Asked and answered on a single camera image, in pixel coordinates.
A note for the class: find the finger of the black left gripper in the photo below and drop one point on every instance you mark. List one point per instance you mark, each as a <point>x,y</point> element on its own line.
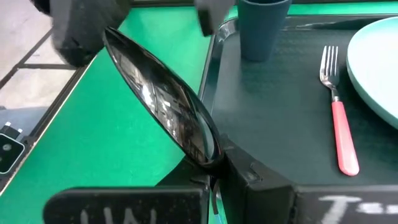
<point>81,28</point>
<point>213,14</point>

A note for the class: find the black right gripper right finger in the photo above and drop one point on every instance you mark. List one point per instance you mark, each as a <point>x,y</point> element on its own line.
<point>264,202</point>

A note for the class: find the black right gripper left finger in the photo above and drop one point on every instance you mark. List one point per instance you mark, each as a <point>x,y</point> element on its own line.
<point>130,205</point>

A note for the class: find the dark blue cup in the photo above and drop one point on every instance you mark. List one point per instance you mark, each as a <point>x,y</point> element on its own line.
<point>259,28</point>

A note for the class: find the teal round plate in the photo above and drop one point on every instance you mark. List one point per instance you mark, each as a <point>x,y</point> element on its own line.
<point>379,71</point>

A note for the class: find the dark rectangular serving tray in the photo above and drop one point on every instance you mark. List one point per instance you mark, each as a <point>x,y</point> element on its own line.
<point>280,124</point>

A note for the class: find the small black camera box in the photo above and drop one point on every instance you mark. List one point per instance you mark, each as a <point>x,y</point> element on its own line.
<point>9,152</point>

